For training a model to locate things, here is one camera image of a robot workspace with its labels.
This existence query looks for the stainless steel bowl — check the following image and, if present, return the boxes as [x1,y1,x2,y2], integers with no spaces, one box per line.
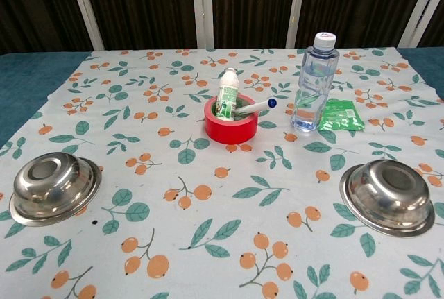
[9,151,103,228]
[339,159,436,239]

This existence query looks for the red tape roll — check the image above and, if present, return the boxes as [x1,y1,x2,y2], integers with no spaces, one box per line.
[203,94,259,145]

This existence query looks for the small white green-label bottle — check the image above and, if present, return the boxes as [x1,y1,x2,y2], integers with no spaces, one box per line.
[215,67,241,121]

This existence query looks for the white marker blue cap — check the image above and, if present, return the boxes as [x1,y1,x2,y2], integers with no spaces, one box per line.
[234,97,278,117]

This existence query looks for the floral print tablecloth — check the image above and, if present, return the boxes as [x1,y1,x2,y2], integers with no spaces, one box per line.
[0,47,444,299]

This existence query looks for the clear plastic water bottle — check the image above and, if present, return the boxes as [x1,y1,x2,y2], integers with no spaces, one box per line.
[290,31,341,133]

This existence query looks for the green foil packet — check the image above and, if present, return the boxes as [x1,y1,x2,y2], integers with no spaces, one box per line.
[317,98,366,132]

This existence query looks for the white partition frame post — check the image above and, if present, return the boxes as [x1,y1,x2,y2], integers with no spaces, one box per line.
[398,0,444,49]
[65,0,105,51]
[286,0,308,49]
[191,0,214,49]

